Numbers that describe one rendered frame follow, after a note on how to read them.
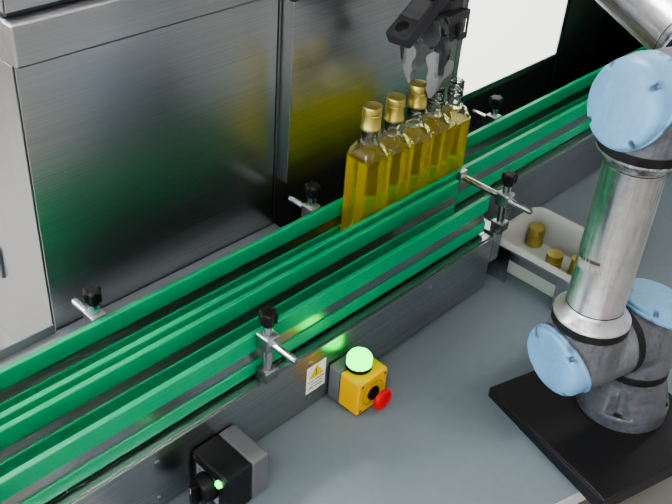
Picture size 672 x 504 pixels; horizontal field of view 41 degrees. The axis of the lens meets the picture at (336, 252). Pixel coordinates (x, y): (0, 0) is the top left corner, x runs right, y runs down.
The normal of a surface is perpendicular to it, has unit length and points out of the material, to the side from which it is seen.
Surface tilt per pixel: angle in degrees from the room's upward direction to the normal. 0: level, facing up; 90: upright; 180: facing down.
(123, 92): 90
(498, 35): 90
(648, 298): 9
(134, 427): 90
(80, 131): 90
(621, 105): 81
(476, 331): 0
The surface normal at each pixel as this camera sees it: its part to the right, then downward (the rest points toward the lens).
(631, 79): -0.85, 0.13
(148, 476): 0.71, 0.45
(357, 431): 0.07, -0.80
